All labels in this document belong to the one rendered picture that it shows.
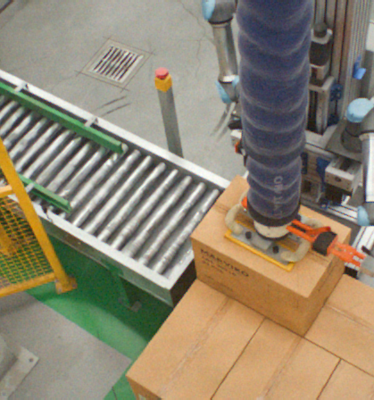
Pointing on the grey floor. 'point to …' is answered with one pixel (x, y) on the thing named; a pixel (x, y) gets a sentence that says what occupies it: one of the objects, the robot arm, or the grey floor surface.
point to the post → (169, 115)
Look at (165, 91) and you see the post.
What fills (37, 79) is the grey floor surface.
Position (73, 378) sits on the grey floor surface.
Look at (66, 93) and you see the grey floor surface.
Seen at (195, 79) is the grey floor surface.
